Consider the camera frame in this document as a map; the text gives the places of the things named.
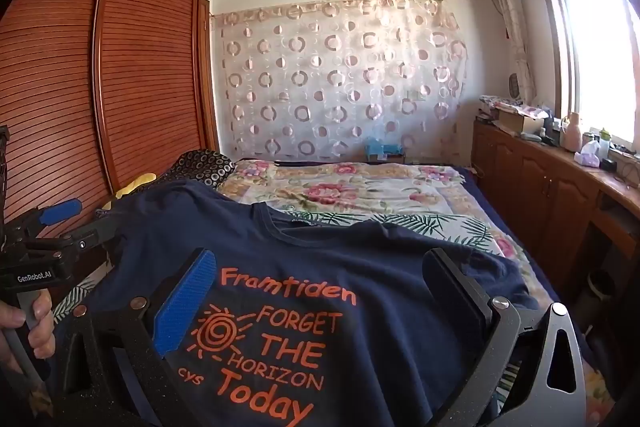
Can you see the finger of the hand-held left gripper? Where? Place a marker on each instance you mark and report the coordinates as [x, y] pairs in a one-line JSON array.
[[90, 236], [60, 210]]

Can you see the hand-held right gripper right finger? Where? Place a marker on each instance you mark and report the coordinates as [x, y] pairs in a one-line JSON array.
[[450, 282]]

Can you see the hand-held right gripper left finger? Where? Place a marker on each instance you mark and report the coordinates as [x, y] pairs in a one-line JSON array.
[[185, 302]]

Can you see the navy printed t-shirt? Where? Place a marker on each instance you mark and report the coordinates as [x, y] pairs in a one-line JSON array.
[[325, 267]]

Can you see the person's left hand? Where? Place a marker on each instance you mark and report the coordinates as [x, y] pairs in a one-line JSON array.
[[42, 332]]

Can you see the yellow plush toy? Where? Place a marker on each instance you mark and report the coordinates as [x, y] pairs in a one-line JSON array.
[[137, 182]]

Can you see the floral bedsheet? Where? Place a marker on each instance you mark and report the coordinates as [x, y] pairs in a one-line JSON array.
[[375, 192]]

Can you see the wooden low cabinet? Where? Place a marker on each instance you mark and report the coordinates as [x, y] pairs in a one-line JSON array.
[[540, 187]]

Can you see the dark circle-patterned pillow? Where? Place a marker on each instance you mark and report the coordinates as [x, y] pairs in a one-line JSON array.
[[205, 167]]

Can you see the light blue plastic bag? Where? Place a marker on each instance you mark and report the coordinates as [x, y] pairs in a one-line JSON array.
[[382, 150]]

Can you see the dark round bin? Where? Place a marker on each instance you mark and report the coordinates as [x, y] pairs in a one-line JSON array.
[[600, 297]]

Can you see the wooden louvred wardrobe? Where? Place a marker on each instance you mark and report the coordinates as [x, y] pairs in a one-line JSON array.
[[140, 57]]

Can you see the cardboard box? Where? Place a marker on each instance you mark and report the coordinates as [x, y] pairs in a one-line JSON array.
[[517, 122]]

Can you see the floral cloth pile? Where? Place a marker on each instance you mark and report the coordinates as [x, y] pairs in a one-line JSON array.
[[505, 102]]

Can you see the pink thermos jug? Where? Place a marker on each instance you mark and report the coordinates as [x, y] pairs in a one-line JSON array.
[[572, 134]]

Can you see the small desk fan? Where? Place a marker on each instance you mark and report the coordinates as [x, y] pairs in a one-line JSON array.
[[514, 85]]

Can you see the green-capped bottle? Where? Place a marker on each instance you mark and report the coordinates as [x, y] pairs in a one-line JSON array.
[[604, 144]]

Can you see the circle-patterned sheer curtain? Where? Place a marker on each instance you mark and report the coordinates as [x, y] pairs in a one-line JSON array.
[[325, 82]]

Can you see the wooden-framed window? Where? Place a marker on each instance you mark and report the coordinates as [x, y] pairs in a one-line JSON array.
[[600, 47]]

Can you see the pale window curtain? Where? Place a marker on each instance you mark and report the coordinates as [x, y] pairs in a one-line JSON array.
[[510, 7]]

